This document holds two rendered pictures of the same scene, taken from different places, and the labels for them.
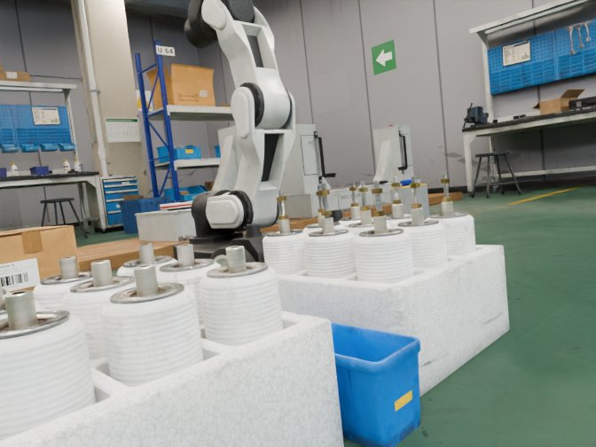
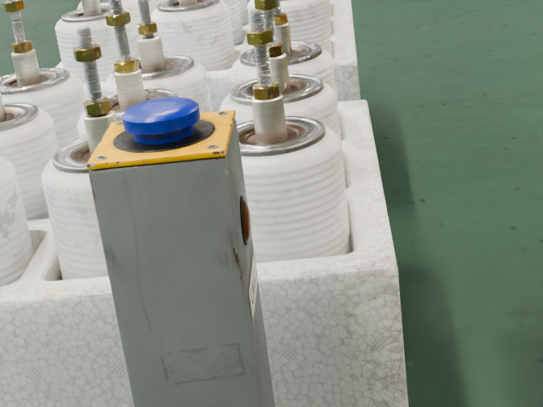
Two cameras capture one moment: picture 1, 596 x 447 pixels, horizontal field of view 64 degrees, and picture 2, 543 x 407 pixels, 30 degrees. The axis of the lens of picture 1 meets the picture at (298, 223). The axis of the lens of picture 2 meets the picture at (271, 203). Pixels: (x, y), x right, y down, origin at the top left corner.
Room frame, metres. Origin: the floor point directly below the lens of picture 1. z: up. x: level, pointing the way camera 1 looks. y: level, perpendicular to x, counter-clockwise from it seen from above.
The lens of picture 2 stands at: (1.64, -0.58, 0.47)
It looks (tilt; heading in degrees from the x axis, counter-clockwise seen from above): 22 degrees down; 139
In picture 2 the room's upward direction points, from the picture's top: 7 degrees counter-clockwise
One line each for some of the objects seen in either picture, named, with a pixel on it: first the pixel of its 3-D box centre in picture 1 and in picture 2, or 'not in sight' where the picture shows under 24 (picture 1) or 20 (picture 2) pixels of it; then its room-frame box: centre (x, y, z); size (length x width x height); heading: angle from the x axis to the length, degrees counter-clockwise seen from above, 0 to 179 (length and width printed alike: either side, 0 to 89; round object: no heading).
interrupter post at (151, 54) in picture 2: (327, 226); (151, 55); (0.88, -0.05, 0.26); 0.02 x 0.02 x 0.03
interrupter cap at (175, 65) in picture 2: (328, 233); (153, 69); (0.88, -0.05, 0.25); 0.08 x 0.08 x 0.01
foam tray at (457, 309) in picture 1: (373, 301); (163, 282); (0.96, -0.14, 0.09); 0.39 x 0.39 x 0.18; 45
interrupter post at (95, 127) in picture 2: (397, 211); (103, 136); (1.04, -0.22, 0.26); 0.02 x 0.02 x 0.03
